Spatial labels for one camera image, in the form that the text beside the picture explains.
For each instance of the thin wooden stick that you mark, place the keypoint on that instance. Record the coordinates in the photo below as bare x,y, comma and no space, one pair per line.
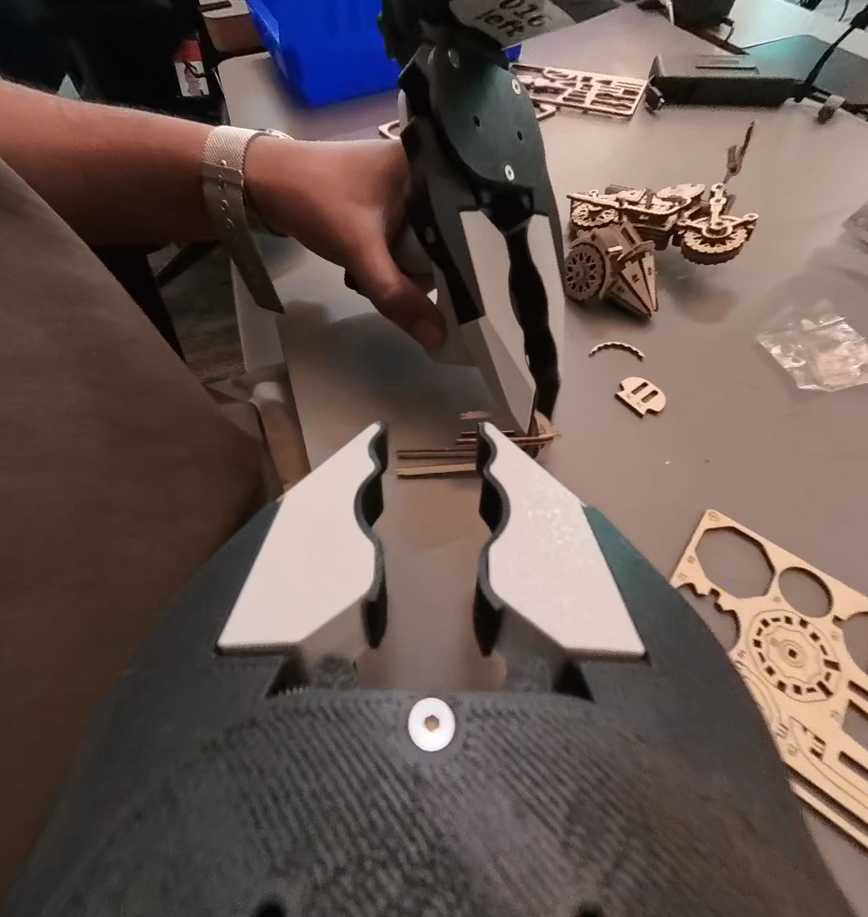
437,453
434,469

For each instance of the grey desk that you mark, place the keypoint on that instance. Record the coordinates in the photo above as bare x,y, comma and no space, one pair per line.
727,451

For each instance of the person's left hand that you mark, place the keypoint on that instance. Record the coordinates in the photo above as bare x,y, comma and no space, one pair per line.
334,200

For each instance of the large wooden puzzle sheet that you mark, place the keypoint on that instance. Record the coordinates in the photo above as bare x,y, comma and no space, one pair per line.
792,645

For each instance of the wooden puzzle sheet round holes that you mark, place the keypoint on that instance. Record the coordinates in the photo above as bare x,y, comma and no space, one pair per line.
389,130

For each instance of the wooden motorcycle model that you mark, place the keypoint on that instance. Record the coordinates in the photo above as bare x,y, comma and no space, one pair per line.
677,215

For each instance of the person's left forearm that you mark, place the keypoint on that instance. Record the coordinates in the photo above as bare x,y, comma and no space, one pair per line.
104,157

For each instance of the small wooden model part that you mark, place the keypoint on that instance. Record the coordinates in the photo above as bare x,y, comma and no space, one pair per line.
541,433

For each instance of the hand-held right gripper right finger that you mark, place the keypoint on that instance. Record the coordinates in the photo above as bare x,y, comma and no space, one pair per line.
556,573

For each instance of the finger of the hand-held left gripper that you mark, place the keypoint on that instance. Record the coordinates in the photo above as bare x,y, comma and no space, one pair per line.
552,286
495,301

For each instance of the black power adapter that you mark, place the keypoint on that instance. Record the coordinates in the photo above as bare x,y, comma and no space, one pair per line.
727,86

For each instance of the clear plastic bag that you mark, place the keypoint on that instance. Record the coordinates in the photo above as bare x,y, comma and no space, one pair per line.
813,347

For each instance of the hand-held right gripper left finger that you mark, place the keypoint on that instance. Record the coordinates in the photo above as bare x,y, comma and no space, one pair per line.
305,566

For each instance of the short wooden stick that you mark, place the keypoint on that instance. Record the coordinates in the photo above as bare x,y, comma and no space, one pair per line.
473,417

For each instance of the blue plastic bin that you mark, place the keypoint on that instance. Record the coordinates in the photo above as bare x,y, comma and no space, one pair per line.
319,43

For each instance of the round slotted wooden piece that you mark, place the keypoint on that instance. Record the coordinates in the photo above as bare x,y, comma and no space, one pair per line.
642,397

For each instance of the curved toothed wooden piece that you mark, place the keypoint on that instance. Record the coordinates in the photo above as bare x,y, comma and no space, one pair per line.
617,349

